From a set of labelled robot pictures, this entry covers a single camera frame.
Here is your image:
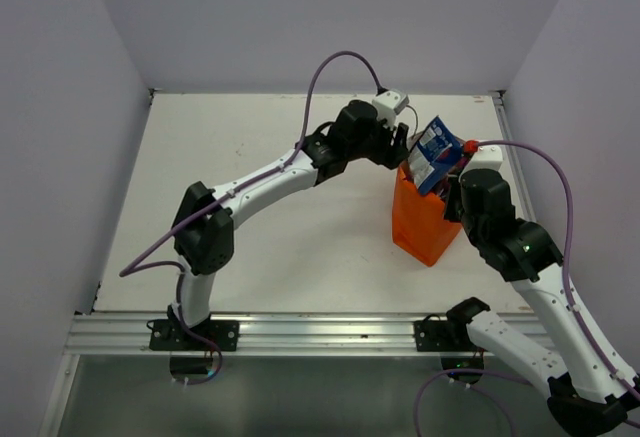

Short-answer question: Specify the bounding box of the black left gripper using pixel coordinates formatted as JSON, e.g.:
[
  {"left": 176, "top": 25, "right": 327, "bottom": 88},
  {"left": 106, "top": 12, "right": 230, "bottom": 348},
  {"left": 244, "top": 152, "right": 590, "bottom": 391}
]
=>
[{"left": 346, "top": 113, "right": 408, "bottom": 169}]

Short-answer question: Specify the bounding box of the blue white snack bag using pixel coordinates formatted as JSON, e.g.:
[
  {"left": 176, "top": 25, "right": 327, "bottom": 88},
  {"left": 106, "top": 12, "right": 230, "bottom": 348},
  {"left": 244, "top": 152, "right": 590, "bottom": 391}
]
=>
[{"left": 407, "top": 116, "right": 463, "bottom": 195}]

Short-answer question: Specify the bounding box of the orange paper bag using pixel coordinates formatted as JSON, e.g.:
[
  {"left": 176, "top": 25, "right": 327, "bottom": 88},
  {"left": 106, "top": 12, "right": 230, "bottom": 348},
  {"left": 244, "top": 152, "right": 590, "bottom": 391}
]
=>
[{"left": 391, "top": 167, "right": 462, "bottom": 267}]

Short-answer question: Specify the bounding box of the magenta purple snack bag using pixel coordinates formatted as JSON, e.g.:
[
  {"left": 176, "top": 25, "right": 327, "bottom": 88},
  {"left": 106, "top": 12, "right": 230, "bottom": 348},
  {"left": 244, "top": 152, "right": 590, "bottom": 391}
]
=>
[{"left": 432, "top": 155, "right": 469, "bottom": 201}]

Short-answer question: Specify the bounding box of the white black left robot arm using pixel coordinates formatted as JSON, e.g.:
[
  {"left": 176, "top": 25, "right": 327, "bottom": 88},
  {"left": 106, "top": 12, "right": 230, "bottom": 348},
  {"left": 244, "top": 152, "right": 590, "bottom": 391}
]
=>
[{"left": 172, "top": 90, "right": 409, "bottom": 350}]

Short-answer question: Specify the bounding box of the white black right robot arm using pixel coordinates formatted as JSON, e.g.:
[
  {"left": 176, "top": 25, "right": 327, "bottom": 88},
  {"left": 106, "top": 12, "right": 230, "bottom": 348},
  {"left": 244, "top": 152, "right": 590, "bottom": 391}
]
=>
[{"left": 445, "top": 168, "right": 639, "bottom": 436}]

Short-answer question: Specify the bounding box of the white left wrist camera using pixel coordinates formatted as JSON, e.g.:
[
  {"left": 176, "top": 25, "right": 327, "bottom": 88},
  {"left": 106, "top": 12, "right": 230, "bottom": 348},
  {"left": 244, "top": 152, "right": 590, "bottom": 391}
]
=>
[{"left": 371, "top": 89, "right": 409, "bottom": 128}]

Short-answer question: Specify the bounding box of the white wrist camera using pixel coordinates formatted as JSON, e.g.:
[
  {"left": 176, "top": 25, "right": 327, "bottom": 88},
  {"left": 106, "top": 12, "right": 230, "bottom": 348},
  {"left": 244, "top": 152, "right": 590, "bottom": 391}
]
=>
[
  {"left": 371, "top": 89, "right": 409, "bottom": 128},
  {"left": 461, "top": 140, "right": 504, "bottom": 174}
]

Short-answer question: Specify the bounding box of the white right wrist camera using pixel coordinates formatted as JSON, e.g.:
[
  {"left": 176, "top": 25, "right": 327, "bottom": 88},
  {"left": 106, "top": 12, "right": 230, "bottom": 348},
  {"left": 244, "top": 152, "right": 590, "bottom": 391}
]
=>
[{"left": 461, "top": 140, "right": 504, "bottom": 174}]

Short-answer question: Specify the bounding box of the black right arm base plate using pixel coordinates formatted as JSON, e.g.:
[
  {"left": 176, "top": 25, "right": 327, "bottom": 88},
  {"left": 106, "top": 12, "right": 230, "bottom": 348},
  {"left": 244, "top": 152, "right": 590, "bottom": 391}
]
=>
[{"left": 413, "top": 314, "right": 477, "bottom": 353}]

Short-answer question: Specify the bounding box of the front aluminium rail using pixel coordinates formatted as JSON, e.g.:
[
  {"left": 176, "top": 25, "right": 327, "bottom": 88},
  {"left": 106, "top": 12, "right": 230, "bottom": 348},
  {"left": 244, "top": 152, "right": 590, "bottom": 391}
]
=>
[{"left": 63, "top": 310, "right": 556, "bottom": 357}]

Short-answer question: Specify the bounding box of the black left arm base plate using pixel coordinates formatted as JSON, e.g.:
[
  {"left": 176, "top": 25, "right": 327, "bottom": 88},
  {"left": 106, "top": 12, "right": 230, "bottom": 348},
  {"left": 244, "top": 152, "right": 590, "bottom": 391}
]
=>
[{"left": 146, "top": 319, "right": 240, "bottom": 352}]

